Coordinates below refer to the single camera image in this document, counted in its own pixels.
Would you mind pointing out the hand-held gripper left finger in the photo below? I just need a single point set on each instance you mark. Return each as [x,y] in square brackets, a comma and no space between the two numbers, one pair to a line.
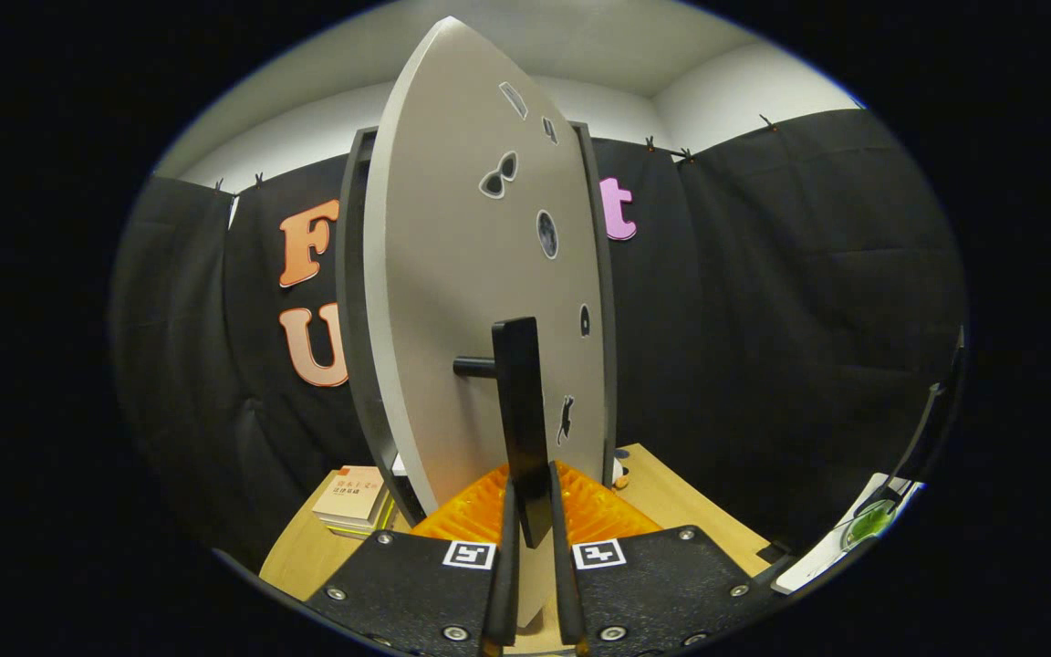
[505,584]

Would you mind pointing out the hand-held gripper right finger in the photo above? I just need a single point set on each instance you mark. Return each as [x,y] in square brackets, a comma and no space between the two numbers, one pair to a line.
[567,584]

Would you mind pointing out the grey shoe cabinet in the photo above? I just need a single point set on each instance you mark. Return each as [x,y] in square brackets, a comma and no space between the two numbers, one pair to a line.
[357,365]

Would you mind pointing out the yellow-edged book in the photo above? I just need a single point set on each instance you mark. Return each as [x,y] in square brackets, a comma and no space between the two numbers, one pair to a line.
[372,530]

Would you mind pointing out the white paper sheet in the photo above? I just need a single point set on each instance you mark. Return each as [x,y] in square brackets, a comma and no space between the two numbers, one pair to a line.
[817,561]

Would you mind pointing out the black backdrop cloth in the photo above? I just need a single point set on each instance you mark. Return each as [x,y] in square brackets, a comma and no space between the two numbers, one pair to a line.
[763,319]

